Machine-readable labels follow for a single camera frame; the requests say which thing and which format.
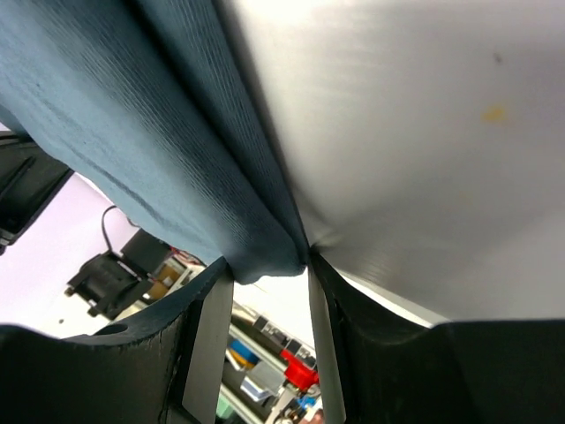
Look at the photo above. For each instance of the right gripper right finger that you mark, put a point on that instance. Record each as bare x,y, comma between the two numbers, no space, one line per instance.
391,370

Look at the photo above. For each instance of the blue-grey t shirt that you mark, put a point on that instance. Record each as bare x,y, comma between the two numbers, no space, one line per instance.
144,98

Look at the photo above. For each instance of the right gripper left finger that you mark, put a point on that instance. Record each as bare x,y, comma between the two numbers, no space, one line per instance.
160,365

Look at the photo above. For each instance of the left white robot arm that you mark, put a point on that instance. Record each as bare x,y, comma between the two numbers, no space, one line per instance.
110,281

